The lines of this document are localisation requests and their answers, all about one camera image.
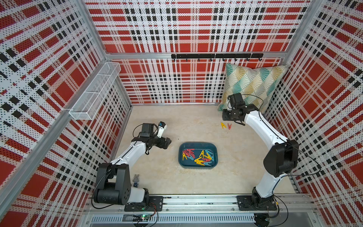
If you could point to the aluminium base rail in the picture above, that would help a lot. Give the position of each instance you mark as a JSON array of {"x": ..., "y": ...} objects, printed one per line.
[{"x": 210, "y": 210}]

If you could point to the green circuit board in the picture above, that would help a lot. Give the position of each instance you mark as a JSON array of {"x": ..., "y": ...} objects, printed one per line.
[{"x": 141, "y": 218}]

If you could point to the pink clothespin in tray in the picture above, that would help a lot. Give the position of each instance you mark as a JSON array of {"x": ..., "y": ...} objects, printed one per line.
[{"x": 189, "y": 153}]

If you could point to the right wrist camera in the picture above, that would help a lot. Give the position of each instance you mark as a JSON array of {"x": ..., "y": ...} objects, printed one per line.
[{"x": 236, "y": 101}]

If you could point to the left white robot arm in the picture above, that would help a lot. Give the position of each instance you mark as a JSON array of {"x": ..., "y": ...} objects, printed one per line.
[{"x": 113, "y": 182}]

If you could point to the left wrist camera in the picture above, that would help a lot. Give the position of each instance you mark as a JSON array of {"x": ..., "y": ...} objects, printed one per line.
[{"x": 147, "y": 130}]

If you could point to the white wire mesh shelf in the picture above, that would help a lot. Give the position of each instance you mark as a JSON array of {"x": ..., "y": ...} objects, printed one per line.
[{"x": 89, "y": 103}]

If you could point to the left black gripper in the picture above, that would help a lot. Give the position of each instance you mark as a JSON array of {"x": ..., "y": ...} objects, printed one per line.
[{"x": 166, "y": 144}]

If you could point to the patterned green yellow pillow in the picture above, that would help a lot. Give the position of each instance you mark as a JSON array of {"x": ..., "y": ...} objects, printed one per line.
[{"x": 255, "y": 85}]

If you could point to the cyan clothespin in tray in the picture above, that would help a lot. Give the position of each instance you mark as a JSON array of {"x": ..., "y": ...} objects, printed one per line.
[{"x": 208, "y": 154}]

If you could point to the yellow clothespin in tray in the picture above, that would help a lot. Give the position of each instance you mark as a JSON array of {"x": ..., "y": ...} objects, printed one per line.
[{"x": 200, "y": 161}]

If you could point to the black hook rail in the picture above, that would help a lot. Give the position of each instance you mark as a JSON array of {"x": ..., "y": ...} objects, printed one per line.
[{"x": 217, "y": 56}]

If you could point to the teal plastic storage tray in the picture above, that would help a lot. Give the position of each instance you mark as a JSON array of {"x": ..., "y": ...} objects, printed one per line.
[{"x": 199, "y": 148}]

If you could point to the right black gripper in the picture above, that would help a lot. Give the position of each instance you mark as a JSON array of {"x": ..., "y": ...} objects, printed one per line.
[{"x": 224, "y": 116}]

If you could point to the grey rabbit figurine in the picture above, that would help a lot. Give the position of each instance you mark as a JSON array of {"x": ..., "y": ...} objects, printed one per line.
[{"x": 136, "y": 180}]

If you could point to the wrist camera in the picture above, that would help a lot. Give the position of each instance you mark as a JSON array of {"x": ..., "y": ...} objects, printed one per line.
[
  {"x": 236, "y": 101},
  {"x": 147, "y": 130}
]

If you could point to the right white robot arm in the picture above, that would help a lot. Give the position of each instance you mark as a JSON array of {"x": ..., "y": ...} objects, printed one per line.
[{"x": 282, "y": 154}]

